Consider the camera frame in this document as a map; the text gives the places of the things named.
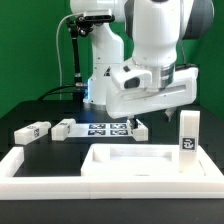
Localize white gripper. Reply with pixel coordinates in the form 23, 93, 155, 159
106, 58, 198, 129

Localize white desk top tray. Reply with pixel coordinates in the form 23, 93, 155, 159
80, 143, 206, 178

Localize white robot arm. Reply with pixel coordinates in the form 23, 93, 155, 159
70, 0, 214, 129

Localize sheet with fiducial markers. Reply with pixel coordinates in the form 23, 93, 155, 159
69, 123, 131, 137

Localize black cables at base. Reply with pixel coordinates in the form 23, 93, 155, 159
37, 84, 88, 102

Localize black camera on stand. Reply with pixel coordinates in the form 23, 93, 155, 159
75, 9, 115, 37

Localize black camera stand pole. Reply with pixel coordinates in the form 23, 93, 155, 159
66, 18, 82, 87

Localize white cable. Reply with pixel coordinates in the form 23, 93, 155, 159
55, 13, 83, 100

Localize white U-shaped frame fence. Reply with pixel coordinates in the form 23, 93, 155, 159
0, 147, 224, 200

